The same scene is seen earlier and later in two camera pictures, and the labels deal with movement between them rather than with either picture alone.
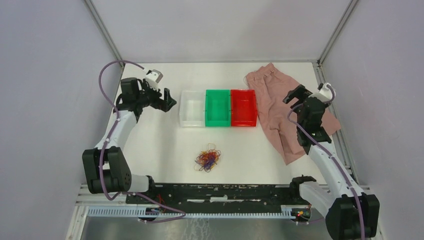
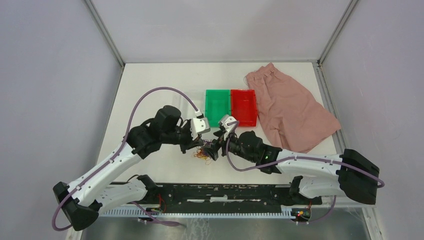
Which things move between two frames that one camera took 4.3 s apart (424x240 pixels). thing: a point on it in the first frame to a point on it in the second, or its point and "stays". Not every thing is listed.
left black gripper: x=164 y=105 to x=191 y=143
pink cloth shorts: x=271 y=86 stays
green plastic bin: x=217 y=109 stays
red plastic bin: x=243 y=107 stays
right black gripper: x=300 y=92 to x=217 y=143
